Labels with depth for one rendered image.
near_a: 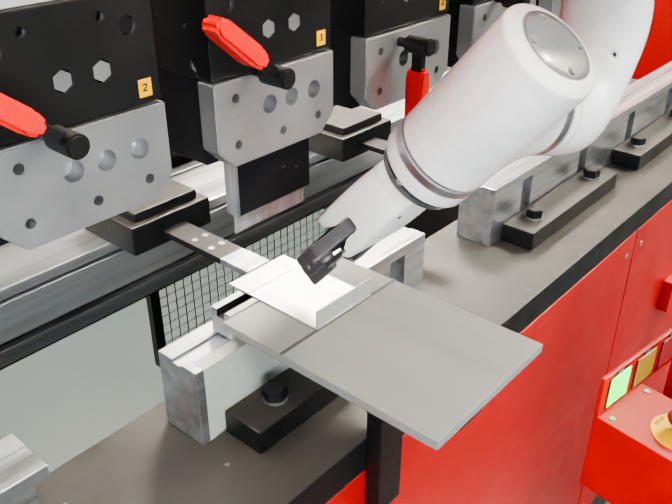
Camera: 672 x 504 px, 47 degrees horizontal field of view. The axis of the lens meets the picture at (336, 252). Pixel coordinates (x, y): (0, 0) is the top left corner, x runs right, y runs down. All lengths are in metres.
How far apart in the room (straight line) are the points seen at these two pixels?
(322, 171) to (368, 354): 0.54
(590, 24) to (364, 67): 0.25
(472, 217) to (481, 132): 0.62
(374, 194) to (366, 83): 0.19
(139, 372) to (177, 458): 1.58
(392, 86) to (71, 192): 0.39
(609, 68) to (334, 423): 0.46
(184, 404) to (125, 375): 1.58
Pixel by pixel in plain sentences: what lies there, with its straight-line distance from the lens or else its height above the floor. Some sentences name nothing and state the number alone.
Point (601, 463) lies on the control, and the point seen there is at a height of 0.71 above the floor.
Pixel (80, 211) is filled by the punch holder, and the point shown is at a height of 1.19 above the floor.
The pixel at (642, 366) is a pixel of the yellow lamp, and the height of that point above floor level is 0.82.
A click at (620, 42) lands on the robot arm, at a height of 1.30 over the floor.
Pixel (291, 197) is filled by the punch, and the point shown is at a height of 1.09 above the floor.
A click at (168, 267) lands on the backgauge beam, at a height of 0.91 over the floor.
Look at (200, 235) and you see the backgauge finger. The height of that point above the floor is 1.00.
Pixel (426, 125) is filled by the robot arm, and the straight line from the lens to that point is 0.60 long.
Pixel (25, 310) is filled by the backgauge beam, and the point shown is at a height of 0.95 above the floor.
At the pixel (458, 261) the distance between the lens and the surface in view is 1.15.
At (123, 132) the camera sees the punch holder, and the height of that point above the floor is 1.24.
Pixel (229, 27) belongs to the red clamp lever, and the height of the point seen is 1.31.
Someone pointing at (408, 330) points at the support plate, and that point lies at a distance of 0.78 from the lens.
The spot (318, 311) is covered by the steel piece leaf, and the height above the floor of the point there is 1.02.
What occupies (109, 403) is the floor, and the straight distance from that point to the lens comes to 2.32.
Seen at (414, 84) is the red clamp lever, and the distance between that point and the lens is 0.83.
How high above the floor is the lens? 1.45
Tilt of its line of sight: 30 degrees down
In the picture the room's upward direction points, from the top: straight up
